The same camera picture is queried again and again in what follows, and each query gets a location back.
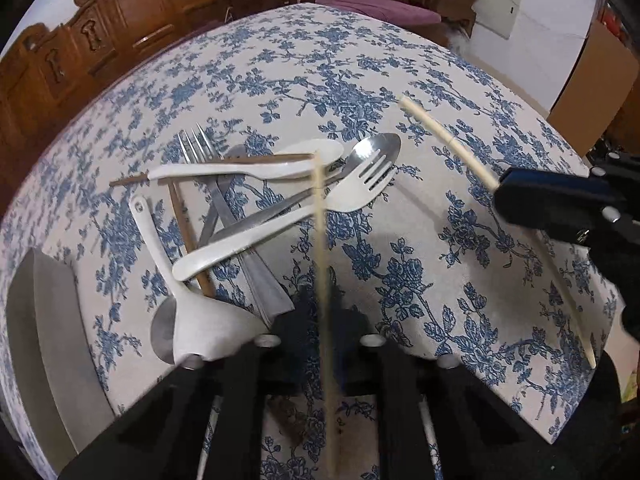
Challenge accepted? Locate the light bamboo chopstick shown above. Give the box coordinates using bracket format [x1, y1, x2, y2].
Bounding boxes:
[399, 96, 597, 370]
[312, 154, 338, 479]

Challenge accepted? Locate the white plastic fork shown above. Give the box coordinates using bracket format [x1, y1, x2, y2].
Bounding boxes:
[171, 155, 394, 282]

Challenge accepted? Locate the white ceramic soup spoon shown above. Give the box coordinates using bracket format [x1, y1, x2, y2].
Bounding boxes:
[129, 195, 268, 364]

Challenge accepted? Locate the large brown cardboard box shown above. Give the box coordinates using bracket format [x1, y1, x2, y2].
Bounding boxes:
[548, 22, 639, 157]

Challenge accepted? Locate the metal spoon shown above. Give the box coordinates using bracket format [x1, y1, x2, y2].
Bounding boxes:
[199, 131, 403, 246]

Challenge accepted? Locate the white electrical panel box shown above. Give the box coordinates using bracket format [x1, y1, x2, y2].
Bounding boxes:
[473, 0, 522, 40]

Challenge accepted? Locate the white plastic spoon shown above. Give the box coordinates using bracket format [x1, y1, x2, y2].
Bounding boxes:
[146, 139, 344, 180]

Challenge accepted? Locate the blue floral tablecloth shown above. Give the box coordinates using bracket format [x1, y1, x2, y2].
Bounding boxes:
[1, 4, 620, 479]

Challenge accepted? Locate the purple armchair cushion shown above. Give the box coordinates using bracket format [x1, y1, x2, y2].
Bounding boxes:
[316, 0, 442, 27]

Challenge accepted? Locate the dark brown wooden chopstick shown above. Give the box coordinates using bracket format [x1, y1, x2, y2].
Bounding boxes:
[110, 154, 314, 186]

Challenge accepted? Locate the metal fork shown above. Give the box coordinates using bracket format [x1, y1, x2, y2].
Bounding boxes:
[179, 126, 295, 327]

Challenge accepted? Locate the carved wooden sofa bench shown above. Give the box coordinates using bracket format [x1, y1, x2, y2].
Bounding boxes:
[1, 0, 227, 202]

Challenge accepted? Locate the metal rectangular tray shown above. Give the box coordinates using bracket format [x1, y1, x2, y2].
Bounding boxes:
[6, 248, 115, 474]

